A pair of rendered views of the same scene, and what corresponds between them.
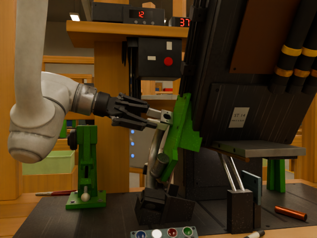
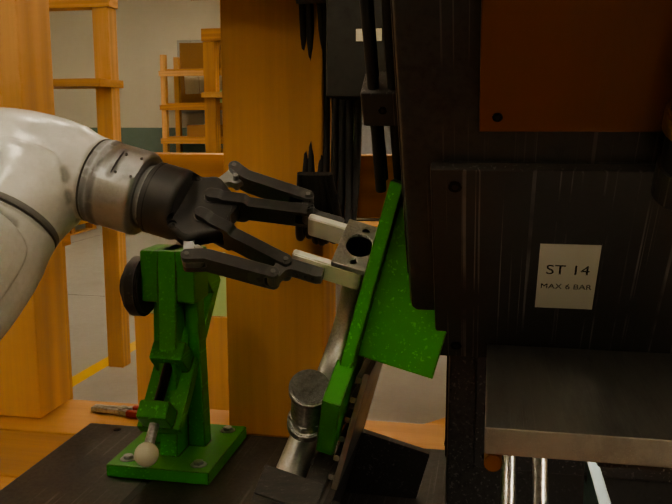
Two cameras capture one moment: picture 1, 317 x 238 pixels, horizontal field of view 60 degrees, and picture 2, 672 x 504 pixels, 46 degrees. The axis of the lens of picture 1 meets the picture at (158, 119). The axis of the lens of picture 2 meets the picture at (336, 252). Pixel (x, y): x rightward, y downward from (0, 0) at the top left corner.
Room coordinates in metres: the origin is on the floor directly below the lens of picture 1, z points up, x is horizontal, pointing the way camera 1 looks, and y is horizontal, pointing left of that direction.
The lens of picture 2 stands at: (0.15, -0.29, 1.32)
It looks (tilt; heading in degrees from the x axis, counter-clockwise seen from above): 9 degrees down; 22
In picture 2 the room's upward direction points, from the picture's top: straight up
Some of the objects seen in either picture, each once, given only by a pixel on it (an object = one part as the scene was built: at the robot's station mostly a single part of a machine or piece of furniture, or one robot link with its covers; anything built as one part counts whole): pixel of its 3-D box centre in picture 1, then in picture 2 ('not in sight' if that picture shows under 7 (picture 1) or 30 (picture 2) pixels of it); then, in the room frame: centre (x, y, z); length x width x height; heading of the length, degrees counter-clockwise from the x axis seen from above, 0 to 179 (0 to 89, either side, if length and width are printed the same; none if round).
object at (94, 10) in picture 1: (112, 15); not in sight; (1.08, 0.18, 1.59); 0.15 x 0.07 x 0.07; 101
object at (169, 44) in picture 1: (157, 60); (403, 35); (1.10, 0.00, 1.42); 0.17 x 0.12 x 0.15; 101
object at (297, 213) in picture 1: (290, 212); not in sight; (0.83, -0.40, 0.91); 0.09 x 0.02 x 0.02; 37
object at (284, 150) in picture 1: (237, 145); (581, 366); (0.84, -0.24, 1.11); 0.39 x 0.16 x 0.03; 11
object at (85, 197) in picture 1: (85, 191); (150, 437); (0.89, 0.24, 0.96); 0.06 x 0.03 x 0.06; 11
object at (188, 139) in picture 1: (185, 127); (407, 287); (0.85, -0.08, 1.17); 0.13 x 0.12 x 0.20; 101
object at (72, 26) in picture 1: (180, 40); not in sight; (1.18, -0.09, 1.52); 0.90 x 0.25 x 0.04; 101
